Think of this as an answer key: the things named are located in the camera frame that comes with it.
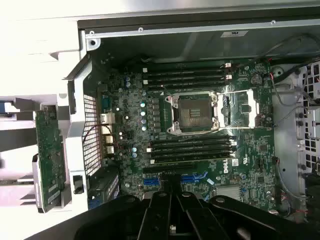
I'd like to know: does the blue expansion slot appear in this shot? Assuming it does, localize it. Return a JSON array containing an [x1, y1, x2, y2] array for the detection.
[[143, 173, 210, 187]]

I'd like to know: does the silver chipset heatsink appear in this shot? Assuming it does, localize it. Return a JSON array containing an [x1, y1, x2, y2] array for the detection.
[[215, 184, 243, 201]]

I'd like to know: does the black expansion slot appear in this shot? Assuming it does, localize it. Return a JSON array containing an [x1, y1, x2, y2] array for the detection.
[[141, 161, 197, 174]]

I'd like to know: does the black RAM slot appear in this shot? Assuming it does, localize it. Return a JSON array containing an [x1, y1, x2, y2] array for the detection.
[[142, 62, 233, 74], [152, 136, 237, 146], [143, 76, 233, 86], [143, 70, 233, 80], [147, 142, 237, 153], [146, 83, 226, 92], [151, 148, 236, 159], [149, 154, 233, 165]]

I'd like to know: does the green Dell motherboard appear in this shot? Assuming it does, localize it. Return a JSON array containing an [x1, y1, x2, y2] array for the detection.
[[96, 59, 278, 211]]

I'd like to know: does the silver rear port block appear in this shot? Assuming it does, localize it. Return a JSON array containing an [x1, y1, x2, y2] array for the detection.
[[99, 112, 116, 155]]

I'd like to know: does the CPU socket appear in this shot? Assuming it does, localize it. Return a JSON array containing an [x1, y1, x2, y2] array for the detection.
[[163, 90, 220, 136]]

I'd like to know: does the silver socket cover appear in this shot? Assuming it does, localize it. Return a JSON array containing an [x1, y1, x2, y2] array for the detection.
[[216, 89, 260, 130]]

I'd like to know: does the metal disk bay cage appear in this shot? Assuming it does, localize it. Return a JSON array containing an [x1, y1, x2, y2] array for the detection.
[[294, 62, 320, 176]]

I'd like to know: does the black open PC case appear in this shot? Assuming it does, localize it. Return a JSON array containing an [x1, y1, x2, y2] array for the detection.
[[62, 18, 320, 240]]

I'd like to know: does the grey parts rack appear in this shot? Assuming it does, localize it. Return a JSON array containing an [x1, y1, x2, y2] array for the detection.
[[0, 92, 73, 216]]

